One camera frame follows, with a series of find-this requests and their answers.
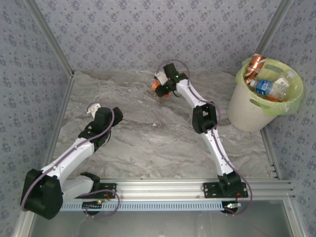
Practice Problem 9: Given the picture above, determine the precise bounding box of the white plastic bin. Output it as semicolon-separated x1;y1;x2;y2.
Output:
227;58;304;132

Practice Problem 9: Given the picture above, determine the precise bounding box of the wide aluminium frame rail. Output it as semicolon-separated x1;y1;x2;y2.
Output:
61;178;296;199

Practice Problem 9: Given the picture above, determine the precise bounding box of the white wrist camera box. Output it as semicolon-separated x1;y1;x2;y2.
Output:
85;103;102;116
155;71;168;84

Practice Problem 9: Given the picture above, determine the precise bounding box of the grey metal shelf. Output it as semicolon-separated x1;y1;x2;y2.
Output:
28;211;294;237

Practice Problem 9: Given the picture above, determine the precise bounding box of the aluminium frame post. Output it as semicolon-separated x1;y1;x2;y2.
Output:
24;0;75;76
255;0;294;57

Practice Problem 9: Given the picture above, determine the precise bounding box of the clear bottle white label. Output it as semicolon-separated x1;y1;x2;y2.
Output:
270;75;291;97

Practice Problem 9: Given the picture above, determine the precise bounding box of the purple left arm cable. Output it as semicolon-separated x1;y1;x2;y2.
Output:
21;102;121;218

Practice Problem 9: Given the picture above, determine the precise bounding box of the small blue label bottle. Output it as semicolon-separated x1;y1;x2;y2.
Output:
249;79;275;96

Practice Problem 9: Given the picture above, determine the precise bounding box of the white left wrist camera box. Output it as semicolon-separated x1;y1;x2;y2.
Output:
85;103;102;116

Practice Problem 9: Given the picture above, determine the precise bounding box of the aluminium shelf frame rail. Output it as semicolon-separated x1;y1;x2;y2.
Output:
12;209;38;237
283;199;307;237

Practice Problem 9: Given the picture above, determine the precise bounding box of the copper label bottle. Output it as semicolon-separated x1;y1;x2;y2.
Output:
244;53;267;84

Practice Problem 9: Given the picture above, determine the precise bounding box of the slotted grey cable duct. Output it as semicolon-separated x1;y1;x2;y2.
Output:
60;200;229;212

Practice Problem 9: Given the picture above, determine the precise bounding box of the small black circuit board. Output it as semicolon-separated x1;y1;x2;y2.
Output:
82;200;103;210
223;202;241;212

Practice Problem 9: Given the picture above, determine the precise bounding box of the thin aluminium table edge rail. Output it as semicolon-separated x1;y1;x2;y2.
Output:
73;70;239;74

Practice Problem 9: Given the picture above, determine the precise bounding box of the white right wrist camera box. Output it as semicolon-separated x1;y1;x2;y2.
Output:
155;71;168;84

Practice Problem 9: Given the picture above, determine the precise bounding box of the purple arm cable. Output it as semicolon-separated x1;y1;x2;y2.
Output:
21;102;121;218
157;58;254;217

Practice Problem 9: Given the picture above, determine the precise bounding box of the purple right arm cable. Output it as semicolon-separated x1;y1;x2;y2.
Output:
157;58;254;217

